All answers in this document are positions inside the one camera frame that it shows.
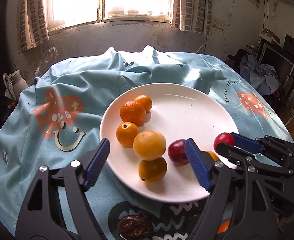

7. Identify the checked curtain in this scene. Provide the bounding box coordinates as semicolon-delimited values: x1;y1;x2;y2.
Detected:
171;0;212;35
17;0;49;53

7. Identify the bright window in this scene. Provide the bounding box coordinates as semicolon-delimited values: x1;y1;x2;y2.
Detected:
45;0;173;33

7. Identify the large yellow-orange orange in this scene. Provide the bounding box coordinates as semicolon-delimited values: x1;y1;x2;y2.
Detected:
133;131;166;161

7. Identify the dark red plum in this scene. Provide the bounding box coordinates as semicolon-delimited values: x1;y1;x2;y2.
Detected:
167;139;189;166

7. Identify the small orange tangerine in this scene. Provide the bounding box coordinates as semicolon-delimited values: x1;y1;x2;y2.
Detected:
116;122;139;147

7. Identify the yellow lemon on plate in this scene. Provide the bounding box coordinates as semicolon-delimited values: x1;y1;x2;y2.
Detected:
138;157;167;183

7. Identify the clothes pile on chair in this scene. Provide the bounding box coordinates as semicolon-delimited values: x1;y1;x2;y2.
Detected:
227;49;281;96

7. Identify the yellow-orange round fruit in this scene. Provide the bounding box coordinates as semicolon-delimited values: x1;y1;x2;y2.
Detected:
206;151;221;161

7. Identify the orange tangerine on plate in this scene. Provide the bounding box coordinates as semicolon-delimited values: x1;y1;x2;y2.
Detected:
119;101;146;126

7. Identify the right checked curtain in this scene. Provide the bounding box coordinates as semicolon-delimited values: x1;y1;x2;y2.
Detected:
171;0;212;35

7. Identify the white kettle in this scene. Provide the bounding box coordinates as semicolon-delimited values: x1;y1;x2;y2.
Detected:
3;70;28;102

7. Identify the large rough orange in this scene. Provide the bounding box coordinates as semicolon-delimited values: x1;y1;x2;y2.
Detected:
216;220;230;235

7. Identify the white oval plate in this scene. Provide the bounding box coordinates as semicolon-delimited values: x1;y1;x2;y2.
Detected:
100;83;238;204

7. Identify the wall socket with cable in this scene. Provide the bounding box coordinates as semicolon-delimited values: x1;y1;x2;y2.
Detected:
196;20;227;60

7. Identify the small orange kumquat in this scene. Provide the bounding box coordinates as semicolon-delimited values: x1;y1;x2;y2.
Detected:
135;95;153;113

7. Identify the black monitor shelf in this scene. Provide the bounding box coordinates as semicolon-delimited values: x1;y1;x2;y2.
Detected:
254;34;294;101

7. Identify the left checked curtain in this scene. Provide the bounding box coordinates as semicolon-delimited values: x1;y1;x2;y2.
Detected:
17;0;49;53

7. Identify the small red tomato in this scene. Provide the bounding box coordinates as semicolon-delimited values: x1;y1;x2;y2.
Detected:
214;132;235;152

